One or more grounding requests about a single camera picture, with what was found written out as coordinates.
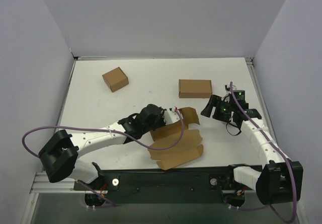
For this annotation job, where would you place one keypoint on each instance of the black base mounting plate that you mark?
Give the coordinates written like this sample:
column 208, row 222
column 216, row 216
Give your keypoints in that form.
column 206, row 185

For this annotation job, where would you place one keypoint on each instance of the small square cardboard box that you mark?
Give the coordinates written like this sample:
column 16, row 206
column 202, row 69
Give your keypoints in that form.
column 115, row 79

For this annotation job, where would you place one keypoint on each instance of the rectangular closed cardboard box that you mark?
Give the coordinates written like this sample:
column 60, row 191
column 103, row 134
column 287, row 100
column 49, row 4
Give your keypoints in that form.
column 195, row 88

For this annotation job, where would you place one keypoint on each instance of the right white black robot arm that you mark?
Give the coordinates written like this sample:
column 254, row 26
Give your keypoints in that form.
column 280, row 179

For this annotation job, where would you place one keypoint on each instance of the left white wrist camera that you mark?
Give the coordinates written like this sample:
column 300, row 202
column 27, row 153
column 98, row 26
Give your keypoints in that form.
column 171, row 115

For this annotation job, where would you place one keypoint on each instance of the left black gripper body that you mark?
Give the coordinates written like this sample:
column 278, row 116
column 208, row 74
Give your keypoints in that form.
column 161, row 118

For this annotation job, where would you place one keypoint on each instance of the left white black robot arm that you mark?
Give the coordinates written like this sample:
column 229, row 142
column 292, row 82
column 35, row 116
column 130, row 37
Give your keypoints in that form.
column 60, row 156

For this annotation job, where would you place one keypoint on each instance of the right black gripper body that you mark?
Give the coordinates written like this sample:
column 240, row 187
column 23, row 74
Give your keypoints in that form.
column 215, row 108

